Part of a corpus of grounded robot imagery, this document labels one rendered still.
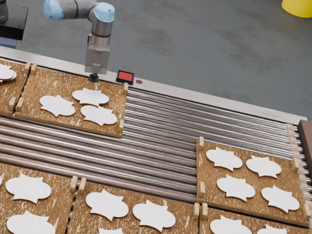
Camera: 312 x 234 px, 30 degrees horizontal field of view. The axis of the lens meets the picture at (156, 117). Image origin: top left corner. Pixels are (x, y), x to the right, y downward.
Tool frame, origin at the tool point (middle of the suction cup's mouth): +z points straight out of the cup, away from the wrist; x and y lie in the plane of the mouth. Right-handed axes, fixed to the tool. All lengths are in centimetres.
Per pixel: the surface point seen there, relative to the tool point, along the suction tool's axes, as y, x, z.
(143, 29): 61, 259, 96
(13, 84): -30.8, 2.8, 8.0
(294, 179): 79, -35, 13
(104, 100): 5.6, -1.7, 7.8
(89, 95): -0.4, 0.8, 7.9
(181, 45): 93, 242, 98
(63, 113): -10.6, -13.1, 8.5
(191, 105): 45.1, 9.7, 12.6
